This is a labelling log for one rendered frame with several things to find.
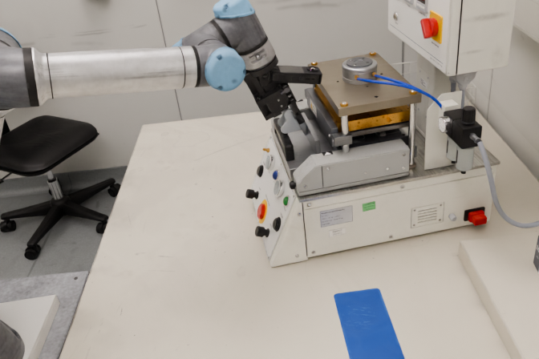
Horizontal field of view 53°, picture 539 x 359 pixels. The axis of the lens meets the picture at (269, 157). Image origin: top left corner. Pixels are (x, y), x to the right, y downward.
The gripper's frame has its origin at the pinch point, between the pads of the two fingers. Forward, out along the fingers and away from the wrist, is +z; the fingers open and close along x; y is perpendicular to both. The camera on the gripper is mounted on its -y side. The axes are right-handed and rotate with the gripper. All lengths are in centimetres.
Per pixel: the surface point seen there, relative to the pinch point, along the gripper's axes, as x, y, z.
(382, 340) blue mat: 42.8, 6.0, 24.7
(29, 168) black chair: -107, 115, 15
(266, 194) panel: -2.0, 16.6, 12.8
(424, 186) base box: 16.9, -17.4, 17.5
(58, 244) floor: -112, 134, 58
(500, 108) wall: -27, -56, 41
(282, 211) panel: 11.7, 13.6, 9.8
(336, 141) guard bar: 13.7, -4.3, -1.8
